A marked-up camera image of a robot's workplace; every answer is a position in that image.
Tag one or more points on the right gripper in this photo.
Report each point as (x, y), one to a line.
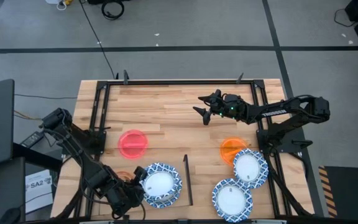
(216, 106)

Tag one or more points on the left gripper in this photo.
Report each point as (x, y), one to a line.
(124, 199)

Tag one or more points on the blue patterned paper plate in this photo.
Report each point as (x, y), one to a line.
(232, 200)
(250, 168)
(162, 183)
(163, 204)

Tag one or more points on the pink translucent plastic plate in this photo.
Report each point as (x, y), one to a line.
(132, 144)

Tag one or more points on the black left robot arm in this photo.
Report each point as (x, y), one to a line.
(73, 140)

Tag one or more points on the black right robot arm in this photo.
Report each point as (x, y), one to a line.
(275, 112)

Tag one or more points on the orange translucent plastic plate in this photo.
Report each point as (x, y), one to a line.
(228, 149)

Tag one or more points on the small black table clamp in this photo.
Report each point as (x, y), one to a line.
(117, 76)

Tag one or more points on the white paper label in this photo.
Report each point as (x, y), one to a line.
(39, 193)

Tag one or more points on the black power adapter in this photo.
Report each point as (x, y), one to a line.
(32, 139)

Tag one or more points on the black computer mouse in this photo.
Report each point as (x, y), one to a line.
(9, 216)

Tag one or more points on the black hazard striped mat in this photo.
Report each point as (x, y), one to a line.
(350, 193)

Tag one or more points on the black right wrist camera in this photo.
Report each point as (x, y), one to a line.
(232, 101)

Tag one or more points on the black aluminium table frame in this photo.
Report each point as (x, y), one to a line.
(179, 82)

